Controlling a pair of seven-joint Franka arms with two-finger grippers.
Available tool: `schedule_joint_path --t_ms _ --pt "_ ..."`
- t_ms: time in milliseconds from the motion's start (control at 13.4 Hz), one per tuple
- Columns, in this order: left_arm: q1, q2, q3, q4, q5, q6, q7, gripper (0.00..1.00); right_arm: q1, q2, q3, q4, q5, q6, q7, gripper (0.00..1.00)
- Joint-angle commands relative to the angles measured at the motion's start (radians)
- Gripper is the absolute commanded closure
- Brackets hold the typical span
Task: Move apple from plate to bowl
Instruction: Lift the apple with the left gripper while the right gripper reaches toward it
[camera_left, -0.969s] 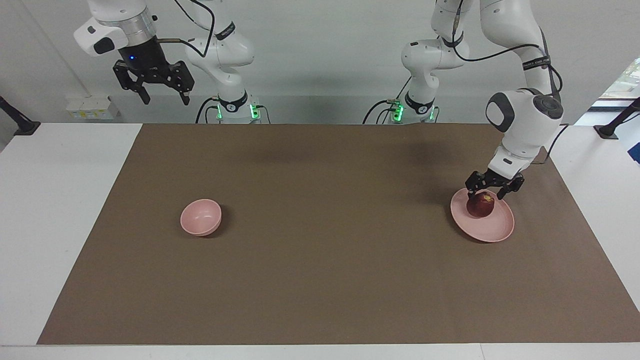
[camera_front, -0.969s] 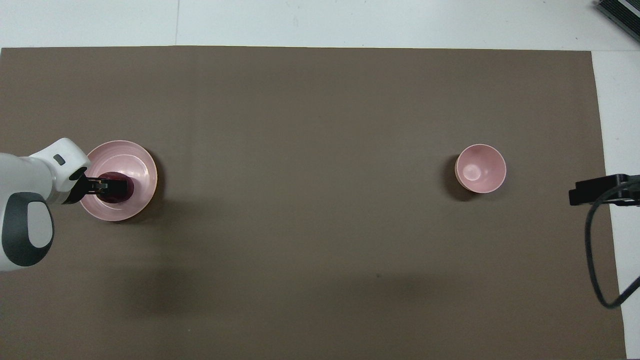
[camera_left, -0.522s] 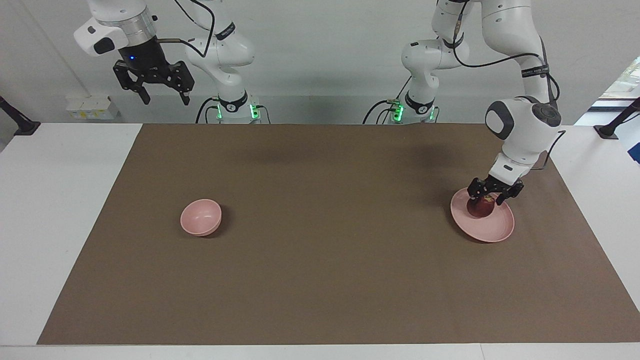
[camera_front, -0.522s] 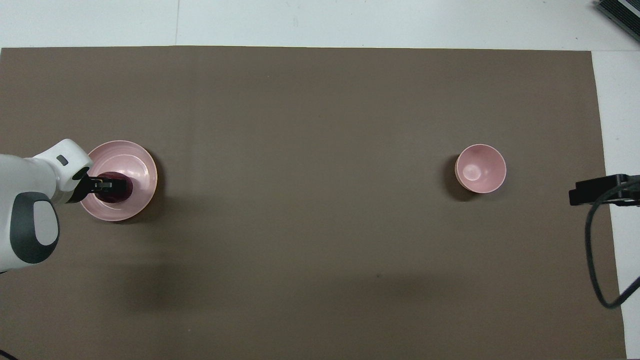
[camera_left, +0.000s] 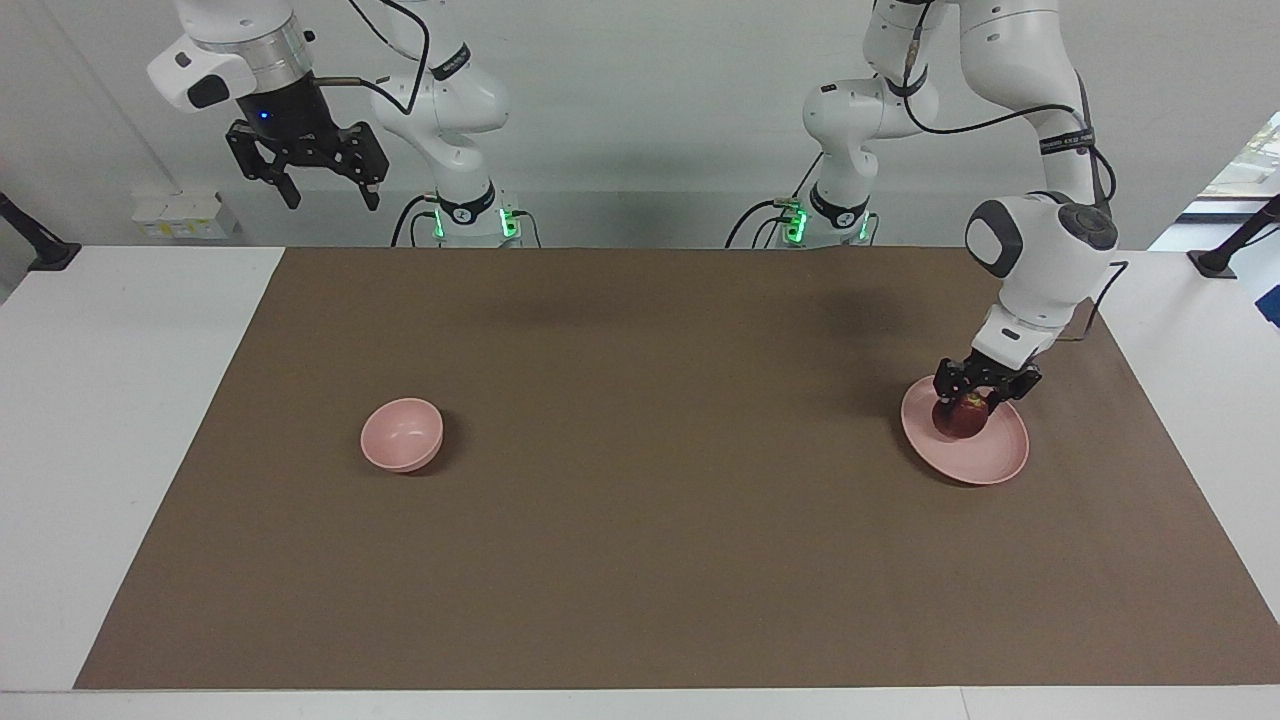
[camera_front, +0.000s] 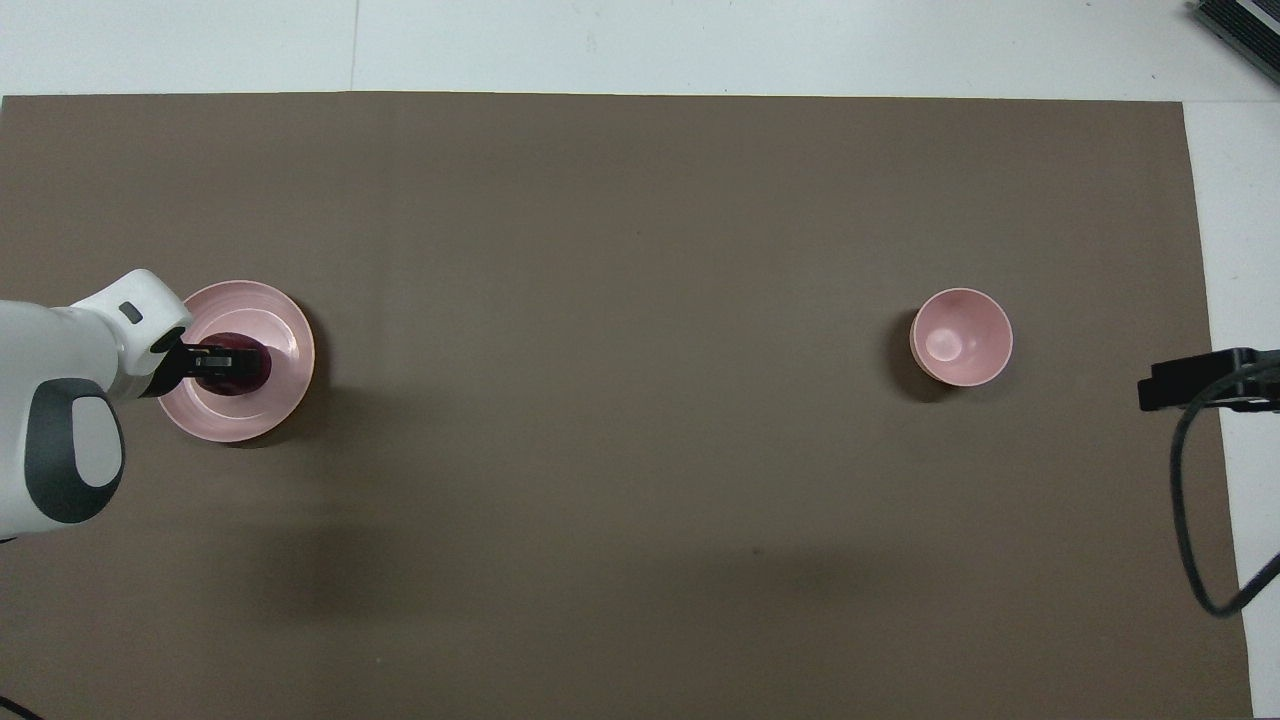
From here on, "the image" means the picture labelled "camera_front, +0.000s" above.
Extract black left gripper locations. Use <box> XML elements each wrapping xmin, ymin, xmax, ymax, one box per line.
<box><xmin>138</xmin><ymin>342</ymin><xmax>269</xmax><ymax>400</ymax></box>

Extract dark red apple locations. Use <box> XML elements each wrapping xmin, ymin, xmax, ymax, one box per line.
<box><xmin>190</xmin><ymin>332</ymin><xmax>272</xmax><ymax>398</ymax></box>

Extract pink plate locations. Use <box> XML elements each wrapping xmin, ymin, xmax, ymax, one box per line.
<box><xmin>155</xmin><ymin>280</ymin><xmax>317</xmax><ymax>444</ymax></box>

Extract pink bowl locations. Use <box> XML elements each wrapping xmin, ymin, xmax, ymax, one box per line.
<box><xmin>909</xmin><ymin>287</ymin><xmax>1014</xmax><ymax>389</ymax></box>

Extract dark grey ribbed device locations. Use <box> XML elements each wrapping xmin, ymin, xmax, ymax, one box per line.
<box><xmin>1188</xmin><ymin>0</ymin><xmax>1280</xmax><ymax>58</ymax></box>

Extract brown table mat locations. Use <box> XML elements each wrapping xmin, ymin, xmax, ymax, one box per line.
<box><xmin>0</xmin><ymin>92</ymin><xmax>1256</xmax><ymax>720</ymax></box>

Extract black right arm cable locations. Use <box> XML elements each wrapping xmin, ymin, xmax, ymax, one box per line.
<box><xmin>1170</xmin><ymin>360</ymin><xmax>1280</xmax><ymax>618</ymax></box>

